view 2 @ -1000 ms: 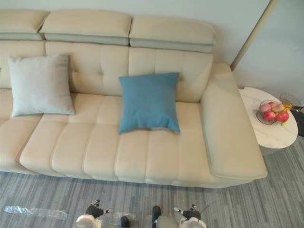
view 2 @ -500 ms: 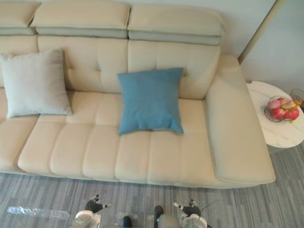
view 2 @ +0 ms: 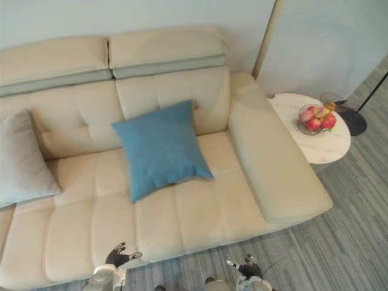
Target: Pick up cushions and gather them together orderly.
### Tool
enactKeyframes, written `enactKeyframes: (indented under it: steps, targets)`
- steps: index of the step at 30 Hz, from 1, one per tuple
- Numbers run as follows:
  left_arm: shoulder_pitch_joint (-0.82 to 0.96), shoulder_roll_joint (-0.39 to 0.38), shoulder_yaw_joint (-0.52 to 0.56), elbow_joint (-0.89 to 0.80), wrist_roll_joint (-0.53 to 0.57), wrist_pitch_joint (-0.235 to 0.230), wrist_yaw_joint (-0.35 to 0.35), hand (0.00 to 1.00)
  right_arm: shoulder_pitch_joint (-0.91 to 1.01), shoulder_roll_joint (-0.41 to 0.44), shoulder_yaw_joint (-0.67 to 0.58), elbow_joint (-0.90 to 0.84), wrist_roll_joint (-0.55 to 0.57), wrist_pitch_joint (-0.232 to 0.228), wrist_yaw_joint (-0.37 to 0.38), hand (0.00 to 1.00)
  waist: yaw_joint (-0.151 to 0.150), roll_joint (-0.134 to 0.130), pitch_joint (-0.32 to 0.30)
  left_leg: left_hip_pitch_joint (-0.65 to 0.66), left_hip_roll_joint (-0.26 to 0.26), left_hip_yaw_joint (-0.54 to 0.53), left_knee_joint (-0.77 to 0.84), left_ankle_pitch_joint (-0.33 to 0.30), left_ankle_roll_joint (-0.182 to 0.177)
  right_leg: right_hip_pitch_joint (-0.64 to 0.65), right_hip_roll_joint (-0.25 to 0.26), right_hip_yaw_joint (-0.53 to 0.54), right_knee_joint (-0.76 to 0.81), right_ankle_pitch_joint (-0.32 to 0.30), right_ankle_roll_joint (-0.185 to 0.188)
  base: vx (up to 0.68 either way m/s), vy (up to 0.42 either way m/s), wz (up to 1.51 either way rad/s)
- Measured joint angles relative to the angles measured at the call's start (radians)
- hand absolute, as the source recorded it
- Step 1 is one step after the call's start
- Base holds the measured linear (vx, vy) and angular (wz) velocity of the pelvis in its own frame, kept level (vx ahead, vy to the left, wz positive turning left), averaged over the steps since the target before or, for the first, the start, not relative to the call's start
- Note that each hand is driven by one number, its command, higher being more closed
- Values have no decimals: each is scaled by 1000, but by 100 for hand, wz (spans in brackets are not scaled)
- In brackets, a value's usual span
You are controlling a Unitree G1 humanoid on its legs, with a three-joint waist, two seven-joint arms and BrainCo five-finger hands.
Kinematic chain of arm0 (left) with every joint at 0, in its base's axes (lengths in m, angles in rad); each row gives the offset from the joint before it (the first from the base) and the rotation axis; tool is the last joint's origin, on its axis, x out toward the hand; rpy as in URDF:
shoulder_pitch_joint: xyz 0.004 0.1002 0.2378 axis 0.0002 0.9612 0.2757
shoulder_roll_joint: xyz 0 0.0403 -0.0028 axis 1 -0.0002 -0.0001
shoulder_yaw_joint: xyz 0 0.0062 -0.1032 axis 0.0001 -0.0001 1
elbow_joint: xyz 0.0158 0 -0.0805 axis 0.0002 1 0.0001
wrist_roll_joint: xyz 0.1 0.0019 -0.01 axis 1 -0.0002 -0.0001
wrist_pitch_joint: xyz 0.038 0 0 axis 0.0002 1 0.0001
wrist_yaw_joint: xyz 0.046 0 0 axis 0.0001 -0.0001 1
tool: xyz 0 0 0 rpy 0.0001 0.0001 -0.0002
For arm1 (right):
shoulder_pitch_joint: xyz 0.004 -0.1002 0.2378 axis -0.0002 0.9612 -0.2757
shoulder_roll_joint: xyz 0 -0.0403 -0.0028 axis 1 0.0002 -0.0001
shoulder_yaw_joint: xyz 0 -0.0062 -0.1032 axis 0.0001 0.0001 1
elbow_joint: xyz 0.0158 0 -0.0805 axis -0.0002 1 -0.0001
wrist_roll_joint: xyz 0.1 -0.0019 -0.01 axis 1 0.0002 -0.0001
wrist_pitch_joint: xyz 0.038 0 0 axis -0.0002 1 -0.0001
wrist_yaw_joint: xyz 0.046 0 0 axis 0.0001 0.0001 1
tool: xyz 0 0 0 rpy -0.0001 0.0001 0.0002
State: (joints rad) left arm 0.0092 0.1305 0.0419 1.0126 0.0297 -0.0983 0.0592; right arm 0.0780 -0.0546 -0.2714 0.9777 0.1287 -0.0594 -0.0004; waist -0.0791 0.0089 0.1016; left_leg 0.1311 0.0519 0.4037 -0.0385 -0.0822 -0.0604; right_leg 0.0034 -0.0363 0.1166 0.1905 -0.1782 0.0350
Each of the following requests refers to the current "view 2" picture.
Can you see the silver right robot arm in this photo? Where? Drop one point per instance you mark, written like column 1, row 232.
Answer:
column 253, row 284

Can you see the blue square cushion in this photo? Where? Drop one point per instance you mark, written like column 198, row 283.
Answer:
column 163, row 151

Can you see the red apple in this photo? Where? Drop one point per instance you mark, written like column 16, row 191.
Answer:
column 329, row 122
column 314, row 124

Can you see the round white marble side table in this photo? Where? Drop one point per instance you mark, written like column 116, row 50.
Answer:
column 330, row 145

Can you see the grey square cushion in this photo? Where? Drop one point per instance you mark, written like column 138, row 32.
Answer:
column 21, row 163

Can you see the black floor lamp base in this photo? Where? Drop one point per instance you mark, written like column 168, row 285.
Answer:
column 355, row 121

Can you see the pale pink apple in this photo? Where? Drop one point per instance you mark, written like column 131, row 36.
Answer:
column 306, row 115

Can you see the yellow fruit piece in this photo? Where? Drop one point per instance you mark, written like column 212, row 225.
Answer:
column 323, row 111

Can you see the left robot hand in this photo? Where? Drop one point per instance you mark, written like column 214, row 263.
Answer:
column 120, row 256

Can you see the cream leather sofa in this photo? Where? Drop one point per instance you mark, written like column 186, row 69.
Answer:
column 194, row 230

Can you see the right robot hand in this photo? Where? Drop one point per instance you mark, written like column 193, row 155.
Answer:
column 248, row 266

